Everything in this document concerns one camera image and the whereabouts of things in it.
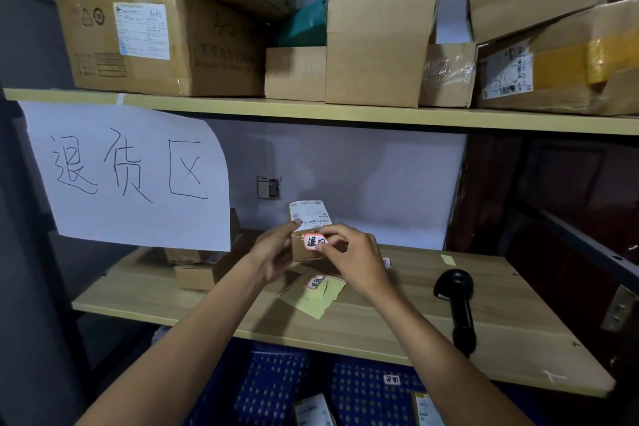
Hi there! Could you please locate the green plastic bag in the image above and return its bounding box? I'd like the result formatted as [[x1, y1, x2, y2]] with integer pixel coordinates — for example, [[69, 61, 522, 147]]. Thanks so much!
[[275, 0, 347, 49]]

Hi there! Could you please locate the small labelled cardboard parcel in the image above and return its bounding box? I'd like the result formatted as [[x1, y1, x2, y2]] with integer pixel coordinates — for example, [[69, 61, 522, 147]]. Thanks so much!
[[289, 199, 350, 264]]

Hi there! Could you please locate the wall power outlet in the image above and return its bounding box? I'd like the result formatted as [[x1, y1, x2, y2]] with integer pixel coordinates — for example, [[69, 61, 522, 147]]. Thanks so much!
[[256, 175, 282, 201]]

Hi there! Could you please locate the large white-labelled cardboard carton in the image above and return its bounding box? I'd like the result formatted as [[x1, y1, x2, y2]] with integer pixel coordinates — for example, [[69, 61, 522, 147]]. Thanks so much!
[[53, 0, 268, 99]]

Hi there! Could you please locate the person's right forearm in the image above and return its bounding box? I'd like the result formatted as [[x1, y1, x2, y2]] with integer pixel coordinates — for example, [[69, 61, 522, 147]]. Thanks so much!
[[371, 282, 536, 426]]

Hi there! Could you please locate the yellow-taped cardboard carton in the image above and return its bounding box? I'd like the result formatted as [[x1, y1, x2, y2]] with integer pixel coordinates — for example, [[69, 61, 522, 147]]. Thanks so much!
[[473, 0, 639, 118]]

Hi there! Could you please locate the dark metal shelf frame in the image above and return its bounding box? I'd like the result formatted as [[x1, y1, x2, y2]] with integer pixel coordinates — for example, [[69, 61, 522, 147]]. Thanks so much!
[[0, 0, 639, 391]]

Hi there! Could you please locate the person's left forearm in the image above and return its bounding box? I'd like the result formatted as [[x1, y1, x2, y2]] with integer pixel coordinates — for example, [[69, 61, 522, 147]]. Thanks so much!
[[75, 260, 266, 426]]

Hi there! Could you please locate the person's left hand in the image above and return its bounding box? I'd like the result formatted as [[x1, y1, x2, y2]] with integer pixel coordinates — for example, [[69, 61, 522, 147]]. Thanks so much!
[[246, 218, 304, 288]]

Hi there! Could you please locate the white-labelled parcel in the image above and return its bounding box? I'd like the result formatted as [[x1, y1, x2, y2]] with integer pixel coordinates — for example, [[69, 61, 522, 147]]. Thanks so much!
[[293, 392, 337, 426], [411, 391, 446, 426]]

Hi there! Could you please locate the tall plain cardboard carton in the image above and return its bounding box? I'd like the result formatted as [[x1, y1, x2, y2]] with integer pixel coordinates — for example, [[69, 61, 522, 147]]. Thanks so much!
[[325, 0, 442, 109]]

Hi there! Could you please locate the yellow sticker backing sheet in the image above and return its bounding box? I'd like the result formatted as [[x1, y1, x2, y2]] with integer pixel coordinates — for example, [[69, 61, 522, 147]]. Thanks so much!
[[278, 270, 348, 321]]

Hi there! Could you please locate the low plain cardboard carton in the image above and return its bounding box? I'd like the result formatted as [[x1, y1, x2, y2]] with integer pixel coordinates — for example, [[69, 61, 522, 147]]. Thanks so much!
[[264, 45, 328, 104]]

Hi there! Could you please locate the person's right hand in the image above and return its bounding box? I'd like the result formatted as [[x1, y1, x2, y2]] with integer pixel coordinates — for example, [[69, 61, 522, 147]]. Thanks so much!
[[313, 223, 396, 302]]

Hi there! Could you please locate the white handwritten paper sign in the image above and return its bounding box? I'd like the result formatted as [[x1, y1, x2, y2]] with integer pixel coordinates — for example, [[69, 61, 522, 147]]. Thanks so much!
[[18, 101, 232, 254]]

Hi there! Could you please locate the metal door hinge plate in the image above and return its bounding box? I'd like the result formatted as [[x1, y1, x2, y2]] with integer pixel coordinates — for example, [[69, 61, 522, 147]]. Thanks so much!
[[600, 284, 639, 333]]

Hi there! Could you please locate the plastic-wrapped cardboard carton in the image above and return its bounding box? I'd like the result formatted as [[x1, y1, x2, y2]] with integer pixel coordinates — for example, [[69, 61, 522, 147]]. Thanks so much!
[[417, 42, 479, 109]]

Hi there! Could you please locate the black barcode scanner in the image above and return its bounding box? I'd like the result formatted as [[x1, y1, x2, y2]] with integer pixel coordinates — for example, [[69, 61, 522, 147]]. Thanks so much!
[[433, 268, 478, 357]]

